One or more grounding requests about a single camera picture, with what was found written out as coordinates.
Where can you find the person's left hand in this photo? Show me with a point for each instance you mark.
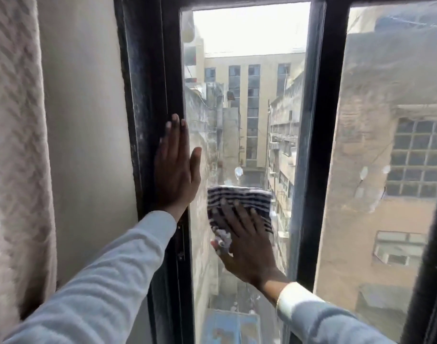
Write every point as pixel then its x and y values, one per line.
pixel 173 175

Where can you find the person's right hand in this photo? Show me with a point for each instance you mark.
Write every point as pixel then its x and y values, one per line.
pixel 250 252

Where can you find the person's right thumb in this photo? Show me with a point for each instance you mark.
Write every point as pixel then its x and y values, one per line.
pixel 220 248

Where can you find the person's left little finger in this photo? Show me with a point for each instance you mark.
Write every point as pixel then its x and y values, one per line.
pixel 159 150

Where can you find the person's left middle finger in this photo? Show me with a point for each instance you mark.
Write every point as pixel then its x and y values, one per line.
pixel 175 136

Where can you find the person's left thumb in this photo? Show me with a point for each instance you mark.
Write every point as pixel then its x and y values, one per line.
pixel 196 164

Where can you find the person's right middle finger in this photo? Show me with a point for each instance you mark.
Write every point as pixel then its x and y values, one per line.
pixel 245 216

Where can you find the black and white striped cloth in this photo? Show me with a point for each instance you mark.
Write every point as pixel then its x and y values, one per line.
pixel 240 197

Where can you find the person's left forearm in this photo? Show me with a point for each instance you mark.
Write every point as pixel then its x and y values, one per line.
pixel 107 283

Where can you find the person's right forearm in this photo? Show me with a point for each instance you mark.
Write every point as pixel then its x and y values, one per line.
pixel 318 318

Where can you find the grey concrete building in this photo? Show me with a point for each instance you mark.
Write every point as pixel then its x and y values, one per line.
pixel 218 139

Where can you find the black window latch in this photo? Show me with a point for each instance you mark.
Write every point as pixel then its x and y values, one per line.
pixel 179 243

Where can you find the blue roof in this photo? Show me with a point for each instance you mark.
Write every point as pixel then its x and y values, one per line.
pixel 229 327

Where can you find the tall beige building with windows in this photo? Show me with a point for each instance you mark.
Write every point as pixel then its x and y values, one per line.
pixel 265 103

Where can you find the narrow glass window pane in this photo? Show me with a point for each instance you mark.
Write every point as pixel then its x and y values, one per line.
pixel 247 39

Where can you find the wide glass window pane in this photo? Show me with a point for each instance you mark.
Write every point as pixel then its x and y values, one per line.
pixel 376 218

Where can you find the beige patterned curtain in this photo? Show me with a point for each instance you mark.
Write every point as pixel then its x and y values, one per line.
pixel 14 157

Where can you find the weathered building with grid window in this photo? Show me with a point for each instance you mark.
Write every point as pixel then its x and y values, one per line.
pixel 368 121

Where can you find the black window frame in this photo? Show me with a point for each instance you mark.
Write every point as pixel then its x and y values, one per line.
pixel 152 85

